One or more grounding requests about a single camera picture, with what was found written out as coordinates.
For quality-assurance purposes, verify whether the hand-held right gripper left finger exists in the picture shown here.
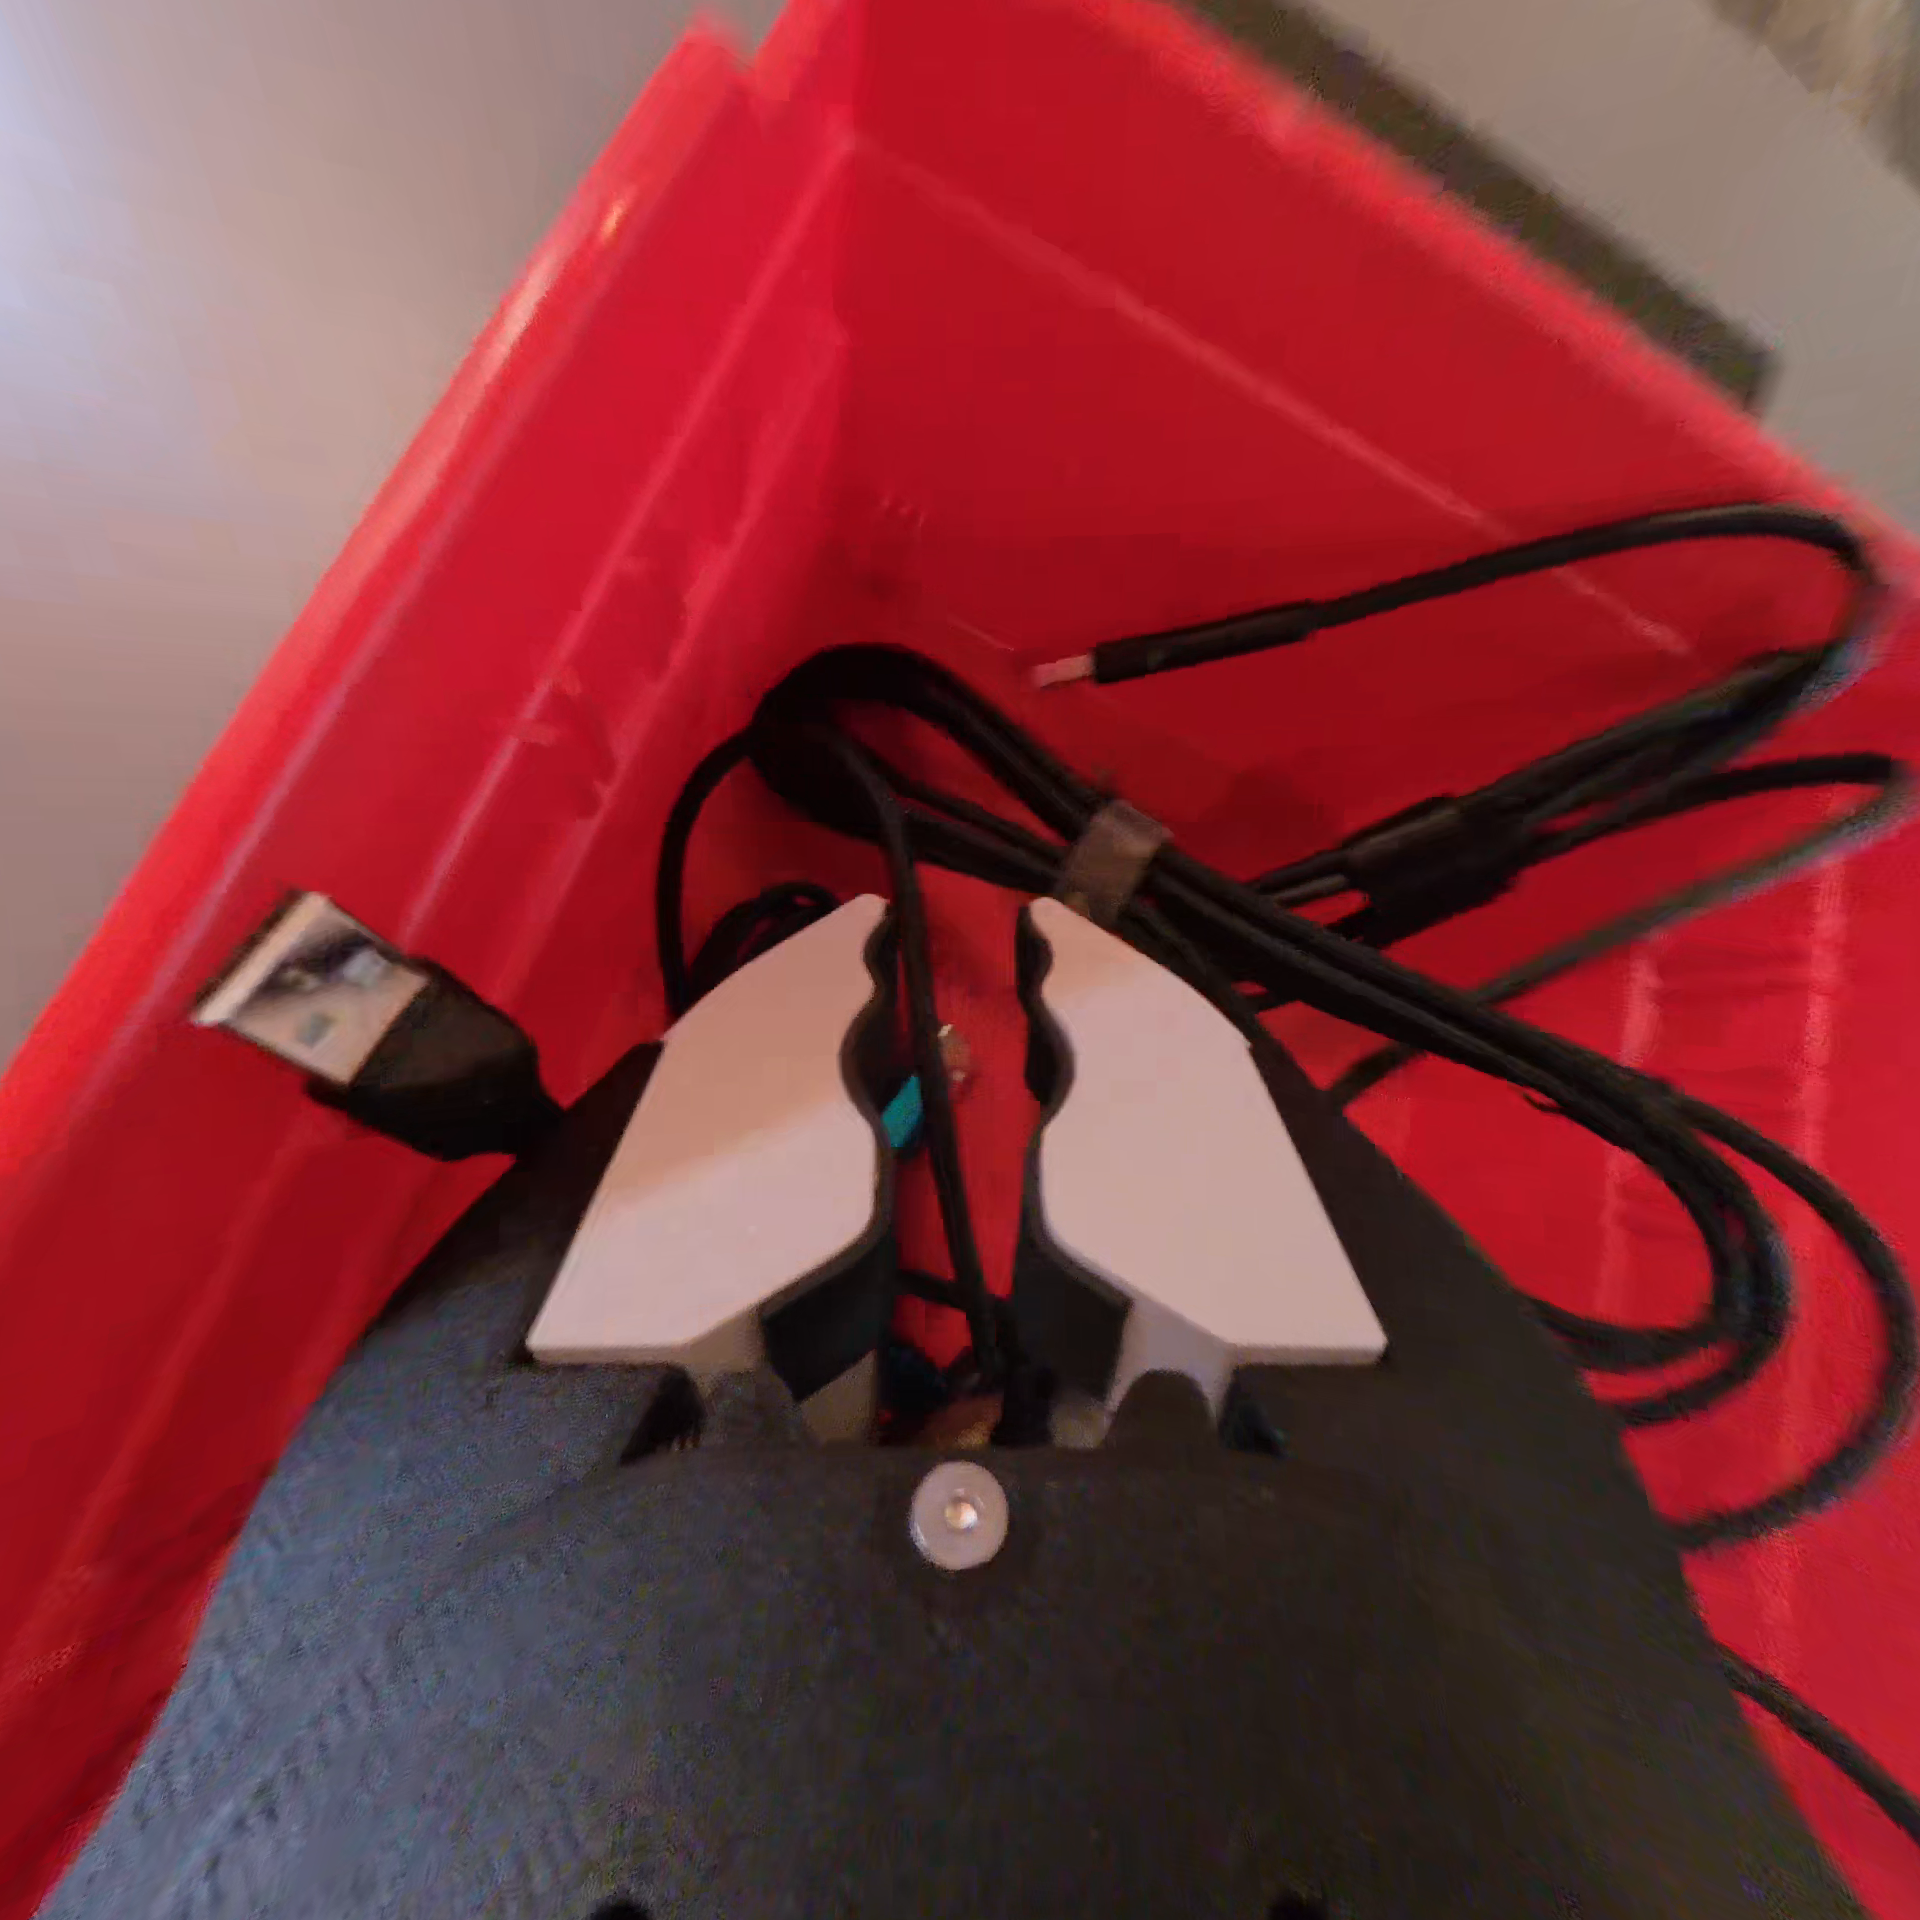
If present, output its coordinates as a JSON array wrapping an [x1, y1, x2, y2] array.
[[525, 894, 902, 1405]]

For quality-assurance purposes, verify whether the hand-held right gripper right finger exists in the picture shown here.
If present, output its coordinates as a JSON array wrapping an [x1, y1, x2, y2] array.
[[1018, 898, 1390, 1414]]

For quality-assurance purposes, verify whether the black cable bundle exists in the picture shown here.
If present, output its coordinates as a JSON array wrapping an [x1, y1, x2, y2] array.
[[662, 646, 1920, 1547]]

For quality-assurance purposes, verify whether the red plastic bin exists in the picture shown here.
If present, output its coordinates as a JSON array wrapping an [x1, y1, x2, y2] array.
[[0, 0, 1920, 1920]]

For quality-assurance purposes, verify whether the black usb-a plug cable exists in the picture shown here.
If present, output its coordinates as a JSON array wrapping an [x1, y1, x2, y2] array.
[[192, 893, 564, 1162]]

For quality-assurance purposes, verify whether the grey cable tie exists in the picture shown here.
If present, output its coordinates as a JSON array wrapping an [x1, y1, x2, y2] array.
[[1063, 798, 1173, 919]]

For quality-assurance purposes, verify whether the thin black usb-c cable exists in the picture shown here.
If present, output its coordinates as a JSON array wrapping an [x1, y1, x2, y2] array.
[[1034, 508, 1891, 705]]

